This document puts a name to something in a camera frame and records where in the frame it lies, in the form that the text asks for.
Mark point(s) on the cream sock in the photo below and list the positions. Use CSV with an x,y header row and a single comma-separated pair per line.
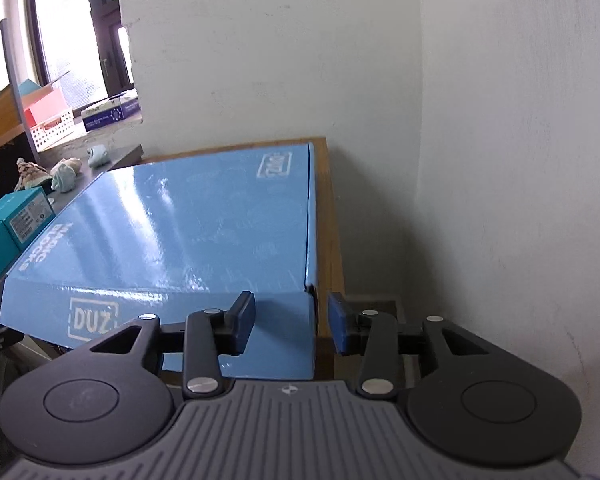
x,y
70,163

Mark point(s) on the stone windowsill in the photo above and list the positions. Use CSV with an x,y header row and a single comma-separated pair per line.
x,y
105,137

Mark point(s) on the teal box lid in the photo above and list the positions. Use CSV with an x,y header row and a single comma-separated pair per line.
x,y
0,250

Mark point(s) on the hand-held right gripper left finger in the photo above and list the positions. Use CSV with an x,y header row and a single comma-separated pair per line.
x,y
245,322

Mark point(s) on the blue white glove box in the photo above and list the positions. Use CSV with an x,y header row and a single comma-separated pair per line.
x,y
110,112

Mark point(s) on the red box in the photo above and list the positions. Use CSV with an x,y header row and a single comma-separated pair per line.
x,y
45,107

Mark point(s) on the light blue sock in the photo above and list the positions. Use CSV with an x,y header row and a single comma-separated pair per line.
x,y
62,180
99,156

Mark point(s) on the patterned knit sock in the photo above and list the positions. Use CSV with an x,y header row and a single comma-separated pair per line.
x,y
30,175

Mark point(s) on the blue cardboard box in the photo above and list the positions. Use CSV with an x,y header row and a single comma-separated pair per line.
x,y
180,220

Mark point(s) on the dark framed window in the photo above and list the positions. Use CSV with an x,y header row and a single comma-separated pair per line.
x,y
70,35

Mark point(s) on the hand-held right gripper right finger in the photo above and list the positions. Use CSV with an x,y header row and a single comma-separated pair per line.
x,y
339,322

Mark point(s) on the white perforated basket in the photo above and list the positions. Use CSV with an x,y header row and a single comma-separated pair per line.
x,y
52,132

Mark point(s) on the teal flat box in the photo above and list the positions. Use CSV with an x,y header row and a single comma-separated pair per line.
x,y
30,87

